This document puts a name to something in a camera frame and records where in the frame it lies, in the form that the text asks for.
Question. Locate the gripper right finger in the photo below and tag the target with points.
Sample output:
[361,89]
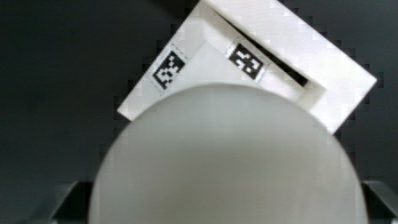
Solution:
[381,202]

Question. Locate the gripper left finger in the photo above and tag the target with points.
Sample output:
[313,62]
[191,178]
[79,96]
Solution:
[64,207]

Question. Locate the white lamp bulb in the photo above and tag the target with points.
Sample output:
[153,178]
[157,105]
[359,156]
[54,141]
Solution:
[226,160]

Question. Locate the white lamp base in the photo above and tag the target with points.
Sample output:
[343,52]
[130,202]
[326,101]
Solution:
[214,56]

